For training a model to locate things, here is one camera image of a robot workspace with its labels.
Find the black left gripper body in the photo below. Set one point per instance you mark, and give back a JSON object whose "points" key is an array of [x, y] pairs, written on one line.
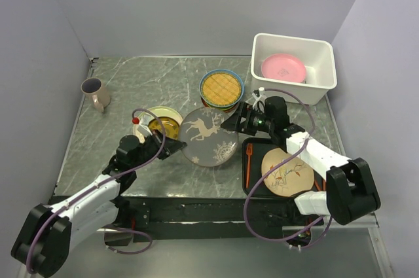
{"points": [[149, 150]]}

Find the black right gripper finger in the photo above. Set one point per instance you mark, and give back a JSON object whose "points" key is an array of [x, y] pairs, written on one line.
{"points": [[236, 122], [244, 108]]}

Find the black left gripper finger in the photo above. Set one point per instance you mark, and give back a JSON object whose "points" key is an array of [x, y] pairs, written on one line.
{"points": [[158, 137], [171, 146]]}

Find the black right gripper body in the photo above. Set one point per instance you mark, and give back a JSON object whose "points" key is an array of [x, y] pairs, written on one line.
{"points": [[260, 122]]}

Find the yellow black patterned plate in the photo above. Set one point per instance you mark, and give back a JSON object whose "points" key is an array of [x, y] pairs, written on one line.
{"points": [[170, 126]]}

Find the cream plate with branch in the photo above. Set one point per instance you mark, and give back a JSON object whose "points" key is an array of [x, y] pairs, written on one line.
{"points": [[160, 111]]}

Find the grey reindeer plate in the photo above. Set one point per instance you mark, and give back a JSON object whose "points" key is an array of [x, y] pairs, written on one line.
{"points": [[208, 144]]}

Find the pink plate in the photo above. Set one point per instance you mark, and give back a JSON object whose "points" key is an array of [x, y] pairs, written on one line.
{"points": [[284, 67]]}

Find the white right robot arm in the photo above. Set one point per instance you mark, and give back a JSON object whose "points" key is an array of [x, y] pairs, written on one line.
{"points": [[350, 191]]}

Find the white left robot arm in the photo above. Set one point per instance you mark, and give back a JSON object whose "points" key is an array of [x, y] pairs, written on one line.
{"points": [[51, 232]]}

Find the stack of coloured plates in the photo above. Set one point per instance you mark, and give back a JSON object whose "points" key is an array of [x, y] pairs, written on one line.
{"points": [[226, 109]]}

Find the white plastic bin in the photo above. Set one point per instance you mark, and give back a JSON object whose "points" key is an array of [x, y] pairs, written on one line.
{"points": [[316, 55]]}

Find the orange plastic fork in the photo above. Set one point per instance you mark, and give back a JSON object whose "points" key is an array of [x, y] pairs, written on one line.
{"points": [[249, 152]]}

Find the blue plate with bamboo mat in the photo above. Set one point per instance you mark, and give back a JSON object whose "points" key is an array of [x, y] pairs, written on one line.
{"points": [[221, 87]]}

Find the black tray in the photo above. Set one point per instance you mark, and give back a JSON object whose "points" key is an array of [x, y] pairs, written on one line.
{"points": [[260, 147]]}

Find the beige bird plate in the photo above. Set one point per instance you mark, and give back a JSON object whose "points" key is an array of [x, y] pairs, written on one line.
{"points": [[294, 177]]}

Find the pink mug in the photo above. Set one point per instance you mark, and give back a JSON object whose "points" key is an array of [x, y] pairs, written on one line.
{"points": [[95, 89]]}

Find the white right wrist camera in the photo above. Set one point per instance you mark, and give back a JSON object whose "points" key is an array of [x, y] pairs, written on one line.
{"points": [[259, 98]]}

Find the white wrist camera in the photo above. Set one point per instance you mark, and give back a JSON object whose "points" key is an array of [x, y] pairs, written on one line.
{"points": [[259, 98], [142, 130]]}

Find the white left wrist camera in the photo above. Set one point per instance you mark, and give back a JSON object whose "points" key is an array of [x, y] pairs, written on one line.
{"points": [[142, 130]]}

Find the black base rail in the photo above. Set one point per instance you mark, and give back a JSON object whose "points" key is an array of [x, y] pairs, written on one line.
{"points": [[207, 218]]}

